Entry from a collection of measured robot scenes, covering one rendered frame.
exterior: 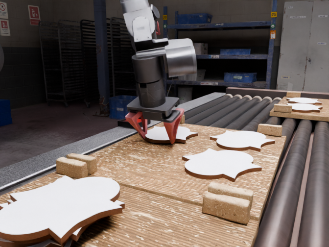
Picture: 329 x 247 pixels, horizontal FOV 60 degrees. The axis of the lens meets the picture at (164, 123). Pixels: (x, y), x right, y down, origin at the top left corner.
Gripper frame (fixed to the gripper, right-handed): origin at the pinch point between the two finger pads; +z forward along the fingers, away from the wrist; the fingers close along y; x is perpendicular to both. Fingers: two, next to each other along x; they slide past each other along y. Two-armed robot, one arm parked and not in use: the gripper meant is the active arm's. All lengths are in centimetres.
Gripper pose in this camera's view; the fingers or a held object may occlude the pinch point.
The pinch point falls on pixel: (158, 137)
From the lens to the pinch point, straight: 66.3
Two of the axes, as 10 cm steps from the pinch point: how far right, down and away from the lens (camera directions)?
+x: -4.5, 4.9, -7.5
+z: 1.2, 8.7, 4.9
